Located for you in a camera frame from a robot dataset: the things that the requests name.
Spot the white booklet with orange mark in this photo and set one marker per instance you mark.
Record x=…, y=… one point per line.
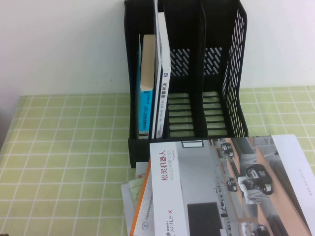
x=140, y=168

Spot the AgileX robotics brochure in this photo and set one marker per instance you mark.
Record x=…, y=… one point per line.
x=197, y=172

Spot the map printed paper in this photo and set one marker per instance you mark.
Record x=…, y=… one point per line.
x=136, y=189

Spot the cyan spine book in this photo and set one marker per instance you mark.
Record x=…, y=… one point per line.
x=146, y=110

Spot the white spine book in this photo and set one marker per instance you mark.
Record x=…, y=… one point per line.
x=164, y=49

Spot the plain white paper sheet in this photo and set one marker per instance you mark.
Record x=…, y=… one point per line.
x=126, y=204

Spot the thin tall white booklet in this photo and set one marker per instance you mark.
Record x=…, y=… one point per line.
x=155, y=24

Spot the black plastic book holder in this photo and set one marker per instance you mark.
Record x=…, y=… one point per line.
x=137, y=147

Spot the green checkered tablecloth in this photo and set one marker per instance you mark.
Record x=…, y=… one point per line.
x=61, y=159

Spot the white orange self-driving book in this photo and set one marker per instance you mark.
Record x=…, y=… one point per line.
x=144, y=216

